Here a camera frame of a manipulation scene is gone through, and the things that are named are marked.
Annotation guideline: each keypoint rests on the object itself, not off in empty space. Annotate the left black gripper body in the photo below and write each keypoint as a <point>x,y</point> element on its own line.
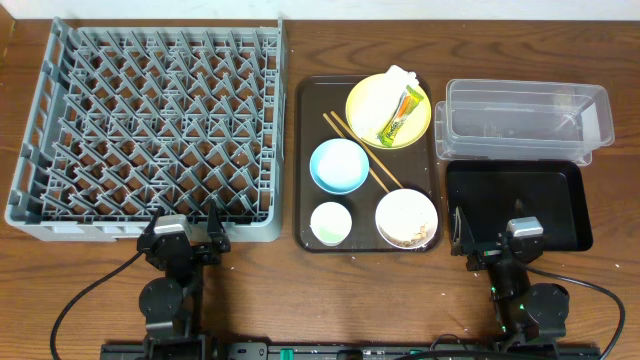
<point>195,251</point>

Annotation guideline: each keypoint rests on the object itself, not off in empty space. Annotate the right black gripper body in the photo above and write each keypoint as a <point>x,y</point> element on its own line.
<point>484,258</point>

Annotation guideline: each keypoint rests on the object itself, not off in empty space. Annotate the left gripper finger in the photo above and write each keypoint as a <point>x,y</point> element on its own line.
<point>216,231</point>
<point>149,230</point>

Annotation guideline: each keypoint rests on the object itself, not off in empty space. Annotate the white bowl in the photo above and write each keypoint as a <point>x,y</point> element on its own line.
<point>407,219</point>

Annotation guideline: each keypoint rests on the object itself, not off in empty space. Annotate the small white cup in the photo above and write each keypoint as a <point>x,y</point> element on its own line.
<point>331,223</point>

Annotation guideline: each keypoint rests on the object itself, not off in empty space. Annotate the light blue bowl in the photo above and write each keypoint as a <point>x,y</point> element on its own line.
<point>334,170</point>

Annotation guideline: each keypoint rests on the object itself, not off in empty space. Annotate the green orange snack wrapper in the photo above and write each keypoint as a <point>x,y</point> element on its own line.
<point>408,102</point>

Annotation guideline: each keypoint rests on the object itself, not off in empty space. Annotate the white napkin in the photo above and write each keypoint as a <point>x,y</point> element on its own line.
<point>374,100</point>

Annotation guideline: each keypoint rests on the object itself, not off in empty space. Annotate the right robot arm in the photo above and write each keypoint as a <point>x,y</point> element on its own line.
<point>530,314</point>

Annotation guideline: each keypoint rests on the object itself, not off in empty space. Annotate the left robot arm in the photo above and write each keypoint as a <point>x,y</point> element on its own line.
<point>172,304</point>

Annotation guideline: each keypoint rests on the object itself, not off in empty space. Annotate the black waste tray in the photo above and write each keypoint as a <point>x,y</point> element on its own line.
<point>491,193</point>

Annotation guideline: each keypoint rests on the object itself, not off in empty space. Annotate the grey plastic dishwasher rack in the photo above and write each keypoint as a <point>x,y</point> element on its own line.
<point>128,121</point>

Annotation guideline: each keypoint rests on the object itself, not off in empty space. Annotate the clear plastic bin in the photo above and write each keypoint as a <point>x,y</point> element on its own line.
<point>483,119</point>

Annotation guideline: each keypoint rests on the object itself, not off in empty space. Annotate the yellow plate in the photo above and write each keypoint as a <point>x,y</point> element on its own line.
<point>414,127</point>

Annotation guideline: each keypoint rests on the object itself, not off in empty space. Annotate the dark brown serving tray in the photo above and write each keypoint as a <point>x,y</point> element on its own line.
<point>359,196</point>

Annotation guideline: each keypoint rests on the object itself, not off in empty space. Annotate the wooden chopstick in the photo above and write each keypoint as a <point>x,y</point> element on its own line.
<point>338,119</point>
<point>357,152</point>

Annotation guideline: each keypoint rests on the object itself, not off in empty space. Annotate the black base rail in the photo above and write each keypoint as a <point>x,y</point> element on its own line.
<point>263,351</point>

